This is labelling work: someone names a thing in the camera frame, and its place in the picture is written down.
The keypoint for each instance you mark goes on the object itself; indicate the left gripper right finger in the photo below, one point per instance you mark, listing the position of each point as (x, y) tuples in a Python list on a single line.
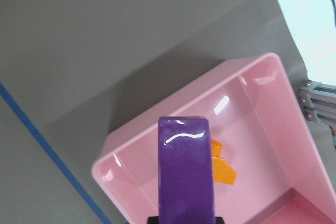
[(219, 220)]

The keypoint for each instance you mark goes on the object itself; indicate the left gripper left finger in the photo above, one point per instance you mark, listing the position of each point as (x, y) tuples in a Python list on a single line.
[(152, 220)]

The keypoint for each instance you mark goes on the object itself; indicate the orange block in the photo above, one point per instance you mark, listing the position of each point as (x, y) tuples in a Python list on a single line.
[(222, 171)]

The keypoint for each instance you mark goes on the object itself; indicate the purple block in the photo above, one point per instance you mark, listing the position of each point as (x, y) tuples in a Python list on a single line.
[(186, 192)]

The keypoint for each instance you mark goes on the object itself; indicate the pink plastic box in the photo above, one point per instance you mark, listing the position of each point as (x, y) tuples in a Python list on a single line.
[(253, 112)]

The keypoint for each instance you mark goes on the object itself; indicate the aluminium frame post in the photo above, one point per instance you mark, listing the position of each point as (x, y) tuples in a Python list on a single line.
[(317, 101)]

